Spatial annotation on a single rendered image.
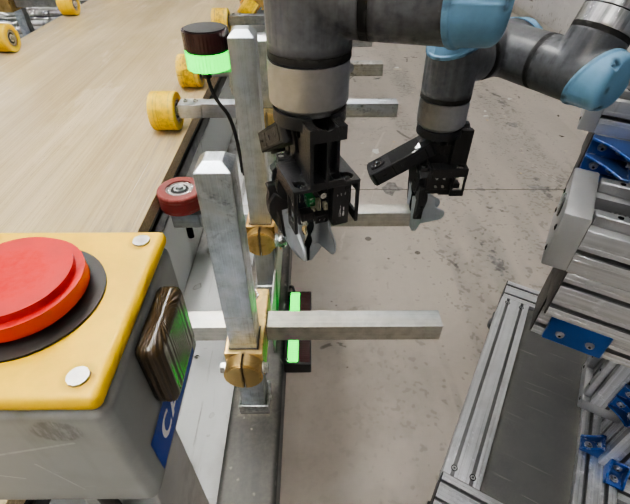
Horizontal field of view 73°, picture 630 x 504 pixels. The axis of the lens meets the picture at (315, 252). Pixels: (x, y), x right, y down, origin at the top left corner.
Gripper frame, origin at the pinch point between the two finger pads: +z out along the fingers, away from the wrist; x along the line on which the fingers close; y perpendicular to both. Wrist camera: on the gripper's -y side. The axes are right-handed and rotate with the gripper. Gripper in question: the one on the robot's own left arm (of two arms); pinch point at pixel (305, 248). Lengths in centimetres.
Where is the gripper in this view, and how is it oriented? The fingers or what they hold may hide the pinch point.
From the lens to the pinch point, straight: 55.7
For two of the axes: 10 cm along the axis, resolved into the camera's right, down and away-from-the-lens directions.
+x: 9.4, -2.3, 2.6
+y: 3.5, 6.2, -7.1
